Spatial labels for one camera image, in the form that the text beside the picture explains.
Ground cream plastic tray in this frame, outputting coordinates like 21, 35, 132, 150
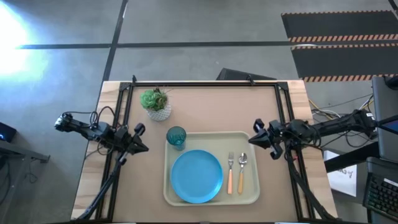
163, 130, 261, 207

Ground black device blue light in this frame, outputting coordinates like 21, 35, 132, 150
0, 121, 17, 143

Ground black floor mat orange stripes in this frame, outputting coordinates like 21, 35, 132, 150
290, 42, 398, 83
280, 10, 398, 44

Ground white printed paper sheet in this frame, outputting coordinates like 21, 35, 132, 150
323, 150, 358, 197

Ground black computer keyboard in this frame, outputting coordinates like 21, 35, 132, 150
362, 157, 398, 222

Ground spoon with orange handle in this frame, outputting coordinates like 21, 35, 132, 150
237, 152, 249, 195

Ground black aluminium table frame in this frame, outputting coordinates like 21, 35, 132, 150
74, 74, 340, 223

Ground yellow floor cable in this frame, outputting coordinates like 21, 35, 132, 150
308, 98, 332, 116

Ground grey metal table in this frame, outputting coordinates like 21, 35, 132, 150
0, 139, 51, 218

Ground large computer monitor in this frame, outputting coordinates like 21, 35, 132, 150
376, 114, 398, 136

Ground blue faceted plastic cup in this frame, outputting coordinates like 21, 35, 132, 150
165, 126, 188, 152

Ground black floor cable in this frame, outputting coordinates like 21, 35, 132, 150
317, 93, 374, 110

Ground blue round plate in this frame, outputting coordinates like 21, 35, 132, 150
170, 149, 224, 205

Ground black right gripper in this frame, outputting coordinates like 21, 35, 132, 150
248, 118, 292, 160

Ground fork with orange handle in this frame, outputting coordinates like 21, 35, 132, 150
226, 151, 234, 195

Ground black desk base bar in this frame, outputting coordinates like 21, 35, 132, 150
325, 141, 380, 174

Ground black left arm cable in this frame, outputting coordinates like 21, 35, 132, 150
62, 105, 116, 127

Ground succulent in white patterned pot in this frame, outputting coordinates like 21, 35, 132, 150
139, 88, 172, 122

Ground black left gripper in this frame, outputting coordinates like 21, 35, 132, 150
114, 122, 149, 166

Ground black angular box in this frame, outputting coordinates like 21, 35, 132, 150
216, 67, 277, 82

